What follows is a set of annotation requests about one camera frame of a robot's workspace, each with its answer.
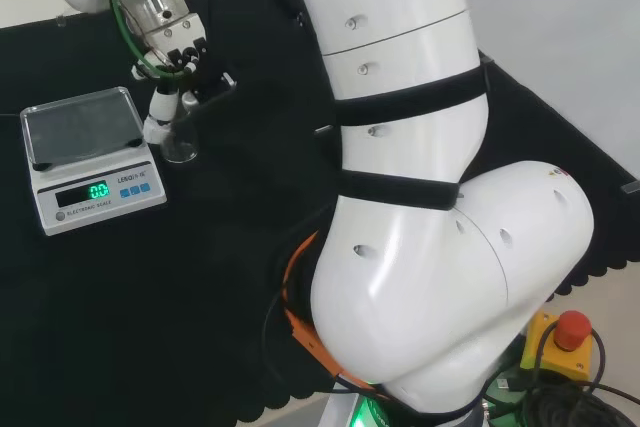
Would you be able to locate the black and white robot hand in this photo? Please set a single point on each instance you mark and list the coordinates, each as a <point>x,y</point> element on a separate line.
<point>175,34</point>

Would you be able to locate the clear glass beaker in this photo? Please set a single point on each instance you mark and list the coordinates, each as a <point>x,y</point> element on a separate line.
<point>181,144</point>

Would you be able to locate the clear cloth clip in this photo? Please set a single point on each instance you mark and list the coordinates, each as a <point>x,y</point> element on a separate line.
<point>61,22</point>

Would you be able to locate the white electronic balance steel pan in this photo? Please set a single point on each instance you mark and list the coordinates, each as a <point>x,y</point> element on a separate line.
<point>100,207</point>

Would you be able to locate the black bench cloth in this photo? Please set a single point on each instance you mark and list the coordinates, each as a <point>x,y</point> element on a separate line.
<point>150,297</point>

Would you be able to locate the grey cloth clip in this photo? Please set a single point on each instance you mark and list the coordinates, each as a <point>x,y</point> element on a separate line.
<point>630,187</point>

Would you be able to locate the yellow stop button box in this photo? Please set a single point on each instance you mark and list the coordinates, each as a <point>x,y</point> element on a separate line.
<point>555,352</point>

